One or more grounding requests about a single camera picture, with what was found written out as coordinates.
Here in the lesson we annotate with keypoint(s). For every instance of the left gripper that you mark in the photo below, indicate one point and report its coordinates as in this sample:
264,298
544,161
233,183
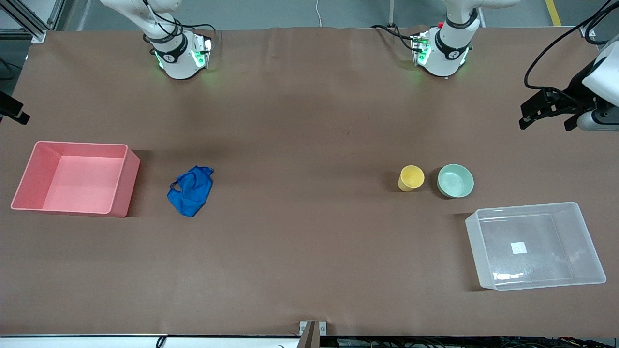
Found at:
576,90

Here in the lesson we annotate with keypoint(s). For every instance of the mint green bowl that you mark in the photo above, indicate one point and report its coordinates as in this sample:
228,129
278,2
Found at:
454,181

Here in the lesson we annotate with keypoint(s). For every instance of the yellow plastic cup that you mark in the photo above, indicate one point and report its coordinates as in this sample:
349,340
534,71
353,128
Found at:
411,176

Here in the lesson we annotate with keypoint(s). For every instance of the blue cloth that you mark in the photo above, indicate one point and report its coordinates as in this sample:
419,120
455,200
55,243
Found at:
191,193

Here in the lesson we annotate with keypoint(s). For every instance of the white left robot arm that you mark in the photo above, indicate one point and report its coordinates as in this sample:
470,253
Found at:
445,53

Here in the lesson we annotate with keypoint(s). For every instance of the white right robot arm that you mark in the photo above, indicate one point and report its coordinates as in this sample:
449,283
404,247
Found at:
176,58

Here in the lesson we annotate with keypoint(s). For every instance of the pink plastic box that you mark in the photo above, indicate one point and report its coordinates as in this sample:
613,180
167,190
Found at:
77,183

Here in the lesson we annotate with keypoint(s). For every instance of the clear plastic box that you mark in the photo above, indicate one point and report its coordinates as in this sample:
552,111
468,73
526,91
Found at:
556,232

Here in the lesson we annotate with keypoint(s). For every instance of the small white label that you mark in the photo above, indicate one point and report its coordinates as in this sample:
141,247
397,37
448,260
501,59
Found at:
519,247

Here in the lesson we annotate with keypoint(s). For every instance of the white table edge strip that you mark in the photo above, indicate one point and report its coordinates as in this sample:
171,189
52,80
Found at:
96,342

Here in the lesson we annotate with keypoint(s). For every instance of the brown table cover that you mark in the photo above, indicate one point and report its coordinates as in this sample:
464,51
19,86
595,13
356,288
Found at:
309,217

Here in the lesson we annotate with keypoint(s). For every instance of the aluminium frame profile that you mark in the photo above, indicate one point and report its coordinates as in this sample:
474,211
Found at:
36,34

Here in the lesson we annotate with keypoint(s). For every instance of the thin grey metal post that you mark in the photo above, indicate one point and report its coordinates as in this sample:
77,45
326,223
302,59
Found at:
390,12

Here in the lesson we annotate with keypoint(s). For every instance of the metal table bracket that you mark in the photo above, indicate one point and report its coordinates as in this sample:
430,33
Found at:
309,333

